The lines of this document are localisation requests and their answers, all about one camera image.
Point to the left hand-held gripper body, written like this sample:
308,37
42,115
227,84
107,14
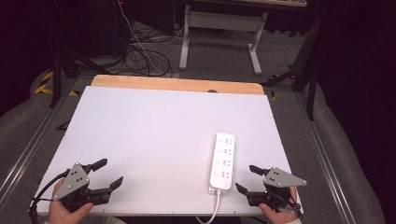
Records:
71,182

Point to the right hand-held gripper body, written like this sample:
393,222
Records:
280,186

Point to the person's right hand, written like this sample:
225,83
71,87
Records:
277,216

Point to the person's left hand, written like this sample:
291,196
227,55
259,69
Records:
60,214

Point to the white power strip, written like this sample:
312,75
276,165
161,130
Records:
223,161

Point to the yellow black hazard tape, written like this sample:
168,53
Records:
43,85

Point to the black metal stand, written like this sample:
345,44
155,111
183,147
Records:
311,77
56,77

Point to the dark equipment cabinet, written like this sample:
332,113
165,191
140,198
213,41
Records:
106,25

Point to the aluminium floor rail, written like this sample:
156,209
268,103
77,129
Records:
323,155
28,146

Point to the white metal desk frame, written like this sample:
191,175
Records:
186,43

